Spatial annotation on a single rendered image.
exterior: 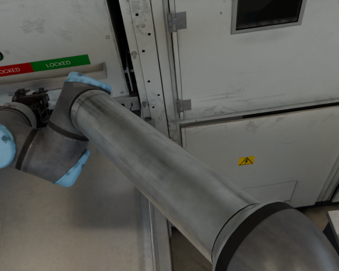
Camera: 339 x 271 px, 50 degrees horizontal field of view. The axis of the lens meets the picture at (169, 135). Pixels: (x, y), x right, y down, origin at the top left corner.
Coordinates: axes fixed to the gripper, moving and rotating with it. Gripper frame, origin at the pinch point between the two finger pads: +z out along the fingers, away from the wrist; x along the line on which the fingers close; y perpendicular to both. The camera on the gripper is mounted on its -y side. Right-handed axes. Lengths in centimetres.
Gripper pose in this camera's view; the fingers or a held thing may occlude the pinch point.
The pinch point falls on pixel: (33, 97)
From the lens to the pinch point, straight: 110.4
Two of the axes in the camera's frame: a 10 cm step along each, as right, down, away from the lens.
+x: -1.3, -9.2, -3.8
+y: 9.9, -1.4, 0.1
